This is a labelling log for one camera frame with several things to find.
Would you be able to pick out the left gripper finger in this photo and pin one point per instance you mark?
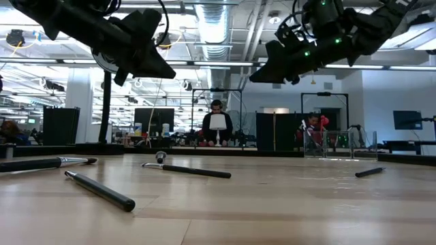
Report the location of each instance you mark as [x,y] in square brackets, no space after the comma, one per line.
[153,74]
[153,61]

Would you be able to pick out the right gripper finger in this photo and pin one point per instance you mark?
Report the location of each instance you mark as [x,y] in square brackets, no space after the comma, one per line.
[270,63]
[272,79]

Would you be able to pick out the thin black makeup brush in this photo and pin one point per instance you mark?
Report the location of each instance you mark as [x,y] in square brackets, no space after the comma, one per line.
[194,171]
[368,172]
[310,134]
[102,192]

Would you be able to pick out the thick round-head makeup brush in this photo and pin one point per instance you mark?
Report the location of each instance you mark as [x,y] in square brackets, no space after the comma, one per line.
[160,157]

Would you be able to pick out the flat-head black makeup brush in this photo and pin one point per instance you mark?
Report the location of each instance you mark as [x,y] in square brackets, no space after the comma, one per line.
[34,164]

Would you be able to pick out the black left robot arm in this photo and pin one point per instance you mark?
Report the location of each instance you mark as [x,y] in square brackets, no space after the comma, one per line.
[68,24]

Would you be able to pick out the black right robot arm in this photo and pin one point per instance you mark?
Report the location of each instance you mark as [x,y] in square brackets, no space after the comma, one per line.
[374,24]

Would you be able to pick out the black computer monitor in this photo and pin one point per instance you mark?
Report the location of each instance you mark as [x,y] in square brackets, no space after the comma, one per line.
[153,119]

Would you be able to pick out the black partition panel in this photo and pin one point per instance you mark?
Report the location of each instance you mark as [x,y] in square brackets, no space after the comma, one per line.
[282,131]

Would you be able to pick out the white wipes canister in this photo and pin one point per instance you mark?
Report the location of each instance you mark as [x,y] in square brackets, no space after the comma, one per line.
[165,130]
[138,129]

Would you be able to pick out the black desk lamp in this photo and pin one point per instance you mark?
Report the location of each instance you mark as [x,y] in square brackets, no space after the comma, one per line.
[105,109]

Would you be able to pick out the white shade table lamp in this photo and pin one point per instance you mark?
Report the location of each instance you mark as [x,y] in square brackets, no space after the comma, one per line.
[218,122]

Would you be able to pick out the person with headphones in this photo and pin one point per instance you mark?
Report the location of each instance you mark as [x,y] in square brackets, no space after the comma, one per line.
[207,131]

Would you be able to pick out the black box green lights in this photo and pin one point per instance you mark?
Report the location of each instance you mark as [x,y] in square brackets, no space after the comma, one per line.
[342,140]

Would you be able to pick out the black cabinet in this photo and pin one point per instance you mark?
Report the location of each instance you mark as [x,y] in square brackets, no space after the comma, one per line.
[61,126]

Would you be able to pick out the clear acrylic container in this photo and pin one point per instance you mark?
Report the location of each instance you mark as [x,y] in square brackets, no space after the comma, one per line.
[364,144]

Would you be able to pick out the gray metal table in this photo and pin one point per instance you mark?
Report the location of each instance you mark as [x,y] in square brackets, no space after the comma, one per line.
[408,143]

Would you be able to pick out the black tube stand frame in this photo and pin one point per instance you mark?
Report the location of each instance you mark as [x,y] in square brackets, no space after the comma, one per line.
[323,94]
[218,90]

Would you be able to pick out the silver ventilation duct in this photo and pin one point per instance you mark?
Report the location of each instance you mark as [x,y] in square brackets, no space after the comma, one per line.
[213,27]

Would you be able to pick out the dark wall monitor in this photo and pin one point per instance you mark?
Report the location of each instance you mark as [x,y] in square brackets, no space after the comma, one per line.
[407,119]

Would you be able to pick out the black aluminium rail frame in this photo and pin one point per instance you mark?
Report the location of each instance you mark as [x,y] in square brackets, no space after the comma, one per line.
[51,150]

